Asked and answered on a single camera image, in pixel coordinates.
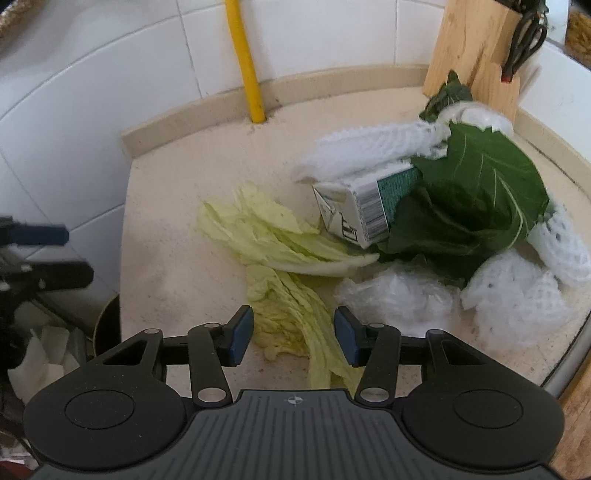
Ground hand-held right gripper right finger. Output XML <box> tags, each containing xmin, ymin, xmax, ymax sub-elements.
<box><xmin>333</xmin><ymin>306</ymin><xmax>502</xmax><ymax>409</ymax></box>

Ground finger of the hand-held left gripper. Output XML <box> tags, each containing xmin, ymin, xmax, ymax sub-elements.
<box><xmin>0</xmin><ymin>261</ymin><xmax>94</xmax><ymax>292</ymax></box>
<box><xmin>0</xmin><ymin>217</ymin><xmax>70</xmax><ymax>246</ymax></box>

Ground napa cabbage leaf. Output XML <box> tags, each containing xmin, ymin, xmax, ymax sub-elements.
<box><xmin>198</xmin><ymin>182</ymin><xmax>379</xmax><ymax>278</ymax></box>
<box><xmin>247</xmin><ymin>265</ymin><xmax>363</xmax><ymax>398</ymax></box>

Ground yellow pipe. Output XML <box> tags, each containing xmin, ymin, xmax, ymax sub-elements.
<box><xmin>225</xmin><ymin>0</ymin><xmax>266</xmax><ymax>124</ymax></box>

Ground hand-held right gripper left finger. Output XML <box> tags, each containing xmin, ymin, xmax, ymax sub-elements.
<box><xmin>95</xmin><ymin>305</ymin><xmax>254</xmax><ymax>409</ymax></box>

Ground black scissors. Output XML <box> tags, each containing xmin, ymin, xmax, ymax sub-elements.
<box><xmin>501</xmin><ymin>11</ymin><xmax>548</xmax><ymax>84</ymax></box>

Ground metal sink rim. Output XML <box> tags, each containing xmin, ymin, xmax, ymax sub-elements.
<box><xmin>540</xmin><ymin>295</ymin><xmax>591</xmax><ymax>398</ymax></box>

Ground small dark green leaf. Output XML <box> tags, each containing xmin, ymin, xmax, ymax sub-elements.
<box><xmin>419</xmin><ymin>70</ymin><xmax>474</xmax><ymax>123</ymax></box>

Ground green and white carton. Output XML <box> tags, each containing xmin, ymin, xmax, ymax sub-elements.
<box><xmin>311</xmin><ymin>161</ymin><xmax>423</xmax><ymax>250</ymax></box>

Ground white cabbage stalk pieces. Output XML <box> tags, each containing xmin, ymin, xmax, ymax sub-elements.
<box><xmin>8</xmin><ymin>323</ymin><xmax>81</xmax><ymax>407</ymax></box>

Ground large green leaf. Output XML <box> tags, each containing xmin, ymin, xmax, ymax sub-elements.
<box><xmin>376</xmin><ymin>121</ymin><xmax>550</xmax><ymax>282</ymax></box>

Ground wooden knife block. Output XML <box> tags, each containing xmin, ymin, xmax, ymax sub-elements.
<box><xmin>422</xmin><ymin>0</ymin><xmax>522</xmax><ymax>123</ymax></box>

